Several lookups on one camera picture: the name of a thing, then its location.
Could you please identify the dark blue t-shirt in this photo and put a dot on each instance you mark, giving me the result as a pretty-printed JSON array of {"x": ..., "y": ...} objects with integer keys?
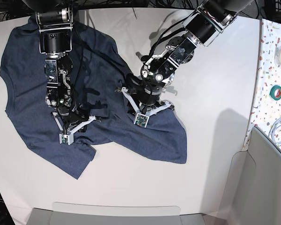
[{"x": 98, "y": 71}]

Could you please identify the grey panel at right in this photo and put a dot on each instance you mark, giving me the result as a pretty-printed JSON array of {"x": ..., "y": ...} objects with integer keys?
[{"x": 252, "y": 194}]

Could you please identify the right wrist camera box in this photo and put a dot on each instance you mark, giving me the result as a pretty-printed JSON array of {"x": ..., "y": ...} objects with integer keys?
[{"x": 66, "y": 138}]

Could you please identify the grey panel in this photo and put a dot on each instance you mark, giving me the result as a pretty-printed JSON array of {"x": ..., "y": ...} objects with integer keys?
[
  {"x": 252, "y": 194},
  {"x": 81, "y": 214}
]

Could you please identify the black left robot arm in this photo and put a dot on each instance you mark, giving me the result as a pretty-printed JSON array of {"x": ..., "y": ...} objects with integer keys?
[{"x": 201, "y": 27}]

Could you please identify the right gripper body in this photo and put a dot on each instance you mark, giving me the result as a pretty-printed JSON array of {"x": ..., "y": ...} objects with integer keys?
[{"x": 68, "y": 120}]

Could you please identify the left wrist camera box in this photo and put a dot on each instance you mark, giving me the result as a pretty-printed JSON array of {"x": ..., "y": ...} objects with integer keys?
[{"x": 141, "y": 120}]

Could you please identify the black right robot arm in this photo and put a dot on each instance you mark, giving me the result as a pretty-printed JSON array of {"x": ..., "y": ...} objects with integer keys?
[{"x": 55, "y": 19}]

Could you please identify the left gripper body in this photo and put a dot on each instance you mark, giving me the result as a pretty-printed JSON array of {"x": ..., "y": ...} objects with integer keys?
[{"x": 143, "y": 99}]

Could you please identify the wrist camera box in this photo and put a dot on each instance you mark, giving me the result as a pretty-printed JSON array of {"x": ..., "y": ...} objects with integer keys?
[
  {"x": 66, "y": 138},
  {"x": 141, "y": 120}
]

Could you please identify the green tape roll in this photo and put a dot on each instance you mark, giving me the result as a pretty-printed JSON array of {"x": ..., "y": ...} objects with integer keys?
[{"x": 275, "y": 92}]

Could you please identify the grey panel at bottom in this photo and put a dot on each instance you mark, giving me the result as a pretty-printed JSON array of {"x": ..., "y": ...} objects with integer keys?
[{"x": 81, "y": 214}]

